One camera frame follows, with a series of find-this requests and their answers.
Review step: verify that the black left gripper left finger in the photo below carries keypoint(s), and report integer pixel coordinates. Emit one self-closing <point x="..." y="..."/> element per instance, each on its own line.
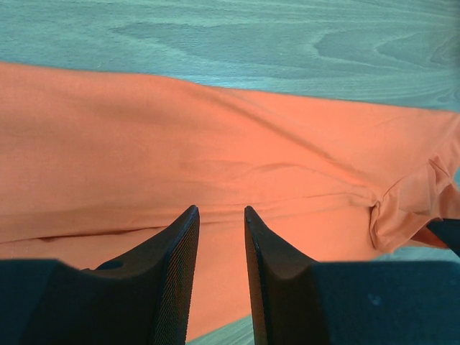
<point x="140" y="297"/>

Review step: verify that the orange t-shirt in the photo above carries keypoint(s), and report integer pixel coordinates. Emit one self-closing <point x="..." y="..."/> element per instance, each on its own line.
<point x="93" y="164"/>

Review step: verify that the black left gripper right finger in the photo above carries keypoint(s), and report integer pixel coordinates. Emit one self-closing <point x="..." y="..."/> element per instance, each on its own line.
<point x="297" y="300"/>

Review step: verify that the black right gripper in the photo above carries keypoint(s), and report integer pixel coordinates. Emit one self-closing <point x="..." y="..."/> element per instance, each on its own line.
<point x="448" y="232"/>

